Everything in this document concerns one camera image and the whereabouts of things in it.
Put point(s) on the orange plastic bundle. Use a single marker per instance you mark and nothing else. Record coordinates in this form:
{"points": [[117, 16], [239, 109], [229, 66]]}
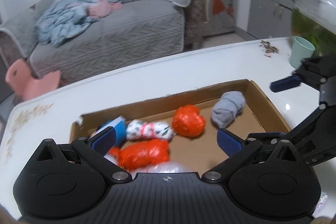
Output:
{"points": [[141, 154], [188, 122]]}

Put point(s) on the clear plastic wrapped bundle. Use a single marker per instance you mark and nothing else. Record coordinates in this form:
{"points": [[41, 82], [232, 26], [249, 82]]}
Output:
{"points": [[162, 167]]}

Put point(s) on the green plastic cup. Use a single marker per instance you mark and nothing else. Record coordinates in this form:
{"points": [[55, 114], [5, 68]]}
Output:
{"points": [[301, 49]]}

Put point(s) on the blue white striped sock bundle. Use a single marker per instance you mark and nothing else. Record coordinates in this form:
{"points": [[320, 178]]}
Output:
{"points": [[118, 129]]}

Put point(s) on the light blue blanket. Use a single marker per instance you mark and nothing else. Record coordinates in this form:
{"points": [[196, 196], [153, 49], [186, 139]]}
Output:
{"points": [[66, 19]]}

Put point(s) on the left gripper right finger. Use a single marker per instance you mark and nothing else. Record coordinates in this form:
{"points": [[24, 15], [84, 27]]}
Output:
{"points": [[239, 152]]}

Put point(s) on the glass fish tank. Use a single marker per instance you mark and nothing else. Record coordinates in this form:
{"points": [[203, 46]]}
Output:
{"points": [[314, 20]]}

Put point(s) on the grey sock bundle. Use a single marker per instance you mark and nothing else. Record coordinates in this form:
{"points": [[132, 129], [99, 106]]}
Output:
{"points": [[227, 108]]}

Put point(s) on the white green leaf sock bundle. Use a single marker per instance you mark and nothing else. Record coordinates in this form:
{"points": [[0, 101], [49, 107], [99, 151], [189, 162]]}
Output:
{"points": [[138, 129]]}

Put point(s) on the grey sofa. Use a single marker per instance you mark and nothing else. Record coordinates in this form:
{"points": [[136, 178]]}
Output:
{"points": [[141, 30]]}

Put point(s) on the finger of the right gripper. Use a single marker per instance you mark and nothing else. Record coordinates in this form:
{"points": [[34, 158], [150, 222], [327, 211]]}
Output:
{"points": [[268, 138], [285, 84]]}

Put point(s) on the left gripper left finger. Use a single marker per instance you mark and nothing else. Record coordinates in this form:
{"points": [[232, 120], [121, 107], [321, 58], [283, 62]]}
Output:
{"points": [[92, 151]]}

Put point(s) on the pink plastic child chair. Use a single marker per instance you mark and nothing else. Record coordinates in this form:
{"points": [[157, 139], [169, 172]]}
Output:
{"points": [[21, 80]]}

